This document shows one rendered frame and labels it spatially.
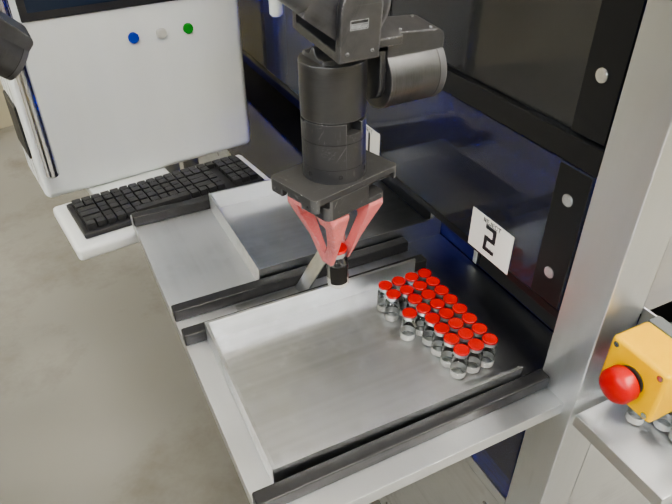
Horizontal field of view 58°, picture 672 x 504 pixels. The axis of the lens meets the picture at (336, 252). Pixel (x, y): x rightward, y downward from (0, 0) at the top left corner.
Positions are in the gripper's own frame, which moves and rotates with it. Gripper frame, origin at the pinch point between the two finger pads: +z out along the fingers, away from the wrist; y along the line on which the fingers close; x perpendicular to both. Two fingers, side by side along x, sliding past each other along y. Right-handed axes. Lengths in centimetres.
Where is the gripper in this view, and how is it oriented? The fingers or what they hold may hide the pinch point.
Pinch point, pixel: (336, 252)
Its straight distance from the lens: 61.1
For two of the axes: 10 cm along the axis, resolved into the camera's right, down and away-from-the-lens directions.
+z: 0.2, 8.2, 5.7
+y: 7.4, -3.9, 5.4
